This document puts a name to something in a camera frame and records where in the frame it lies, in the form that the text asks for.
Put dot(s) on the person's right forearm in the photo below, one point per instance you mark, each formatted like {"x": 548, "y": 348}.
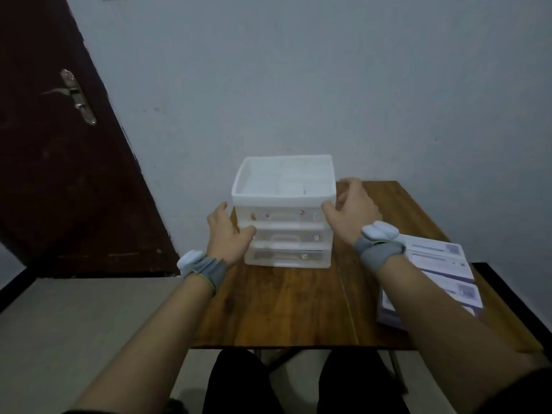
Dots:
{"x": 448, "y": 340}

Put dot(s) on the white plastic drawer organizer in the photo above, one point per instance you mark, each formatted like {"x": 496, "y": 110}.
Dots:
{"x": 280, "y": 181}

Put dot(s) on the person's right hand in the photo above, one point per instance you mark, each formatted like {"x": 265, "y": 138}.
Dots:
{"x": 355, "y": 211}

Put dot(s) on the dark brown wooden door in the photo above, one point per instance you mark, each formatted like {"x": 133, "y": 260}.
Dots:
{"x": 64, "y": 189}

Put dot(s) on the person's left hand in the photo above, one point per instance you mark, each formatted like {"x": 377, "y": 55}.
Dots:
{"x": 228, "y": 245}

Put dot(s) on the person's left forearm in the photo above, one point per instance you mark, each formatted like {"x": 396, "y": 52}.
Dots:
{"x": 151, "y": 349}

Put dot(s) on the person's black shirt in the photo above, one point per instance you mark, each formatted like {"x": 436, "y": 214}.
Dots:
{"x": 526, "y": 396}

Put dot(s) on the grey wristband with white tracker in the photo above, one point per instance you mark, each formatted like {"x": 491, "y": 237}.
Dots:
{"x": 209, "y": 271}
{"x": 379, "y": 254}

